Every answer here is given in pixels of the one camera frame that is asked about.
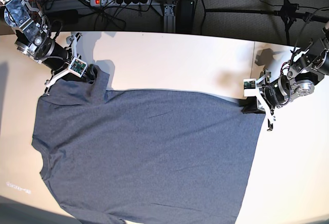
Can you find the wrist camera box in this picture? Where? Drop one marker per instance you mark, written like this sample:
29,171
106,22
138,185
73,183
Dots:
250,87
77,67

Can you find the blue grey T-shirt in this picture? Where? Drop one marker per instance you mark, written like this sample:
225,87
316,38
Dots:
146,156

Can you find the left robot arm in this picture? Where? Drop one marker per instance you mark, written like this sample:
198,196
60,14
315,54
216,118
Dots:
298,77

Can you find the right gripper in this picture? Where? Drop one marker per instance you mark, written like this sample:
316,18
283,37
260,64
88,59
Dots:
58,59

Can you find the white power strip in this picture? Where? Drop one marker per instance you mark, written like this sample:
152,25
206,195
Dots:
116,3

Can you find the black tripod stand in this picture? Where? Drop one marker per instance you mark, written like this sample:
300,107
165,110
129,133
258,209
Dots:
287,12

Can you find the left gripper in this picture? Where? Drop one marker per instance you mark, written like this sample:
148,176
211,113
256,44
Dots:
270,95

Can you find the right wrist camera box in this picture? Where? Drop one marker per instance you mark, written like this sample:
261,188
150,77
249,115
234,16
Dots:
77,67

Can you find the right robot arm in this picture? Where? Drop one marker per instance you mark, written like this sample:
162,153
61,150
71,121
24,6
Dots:
33,31

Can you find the aluminium frame post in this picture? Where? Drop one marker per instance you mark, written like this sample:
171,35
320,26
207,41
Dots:
169,17

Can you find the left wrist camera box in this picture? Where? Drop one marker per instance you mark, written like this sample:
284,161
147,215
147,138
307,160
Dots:
250,87

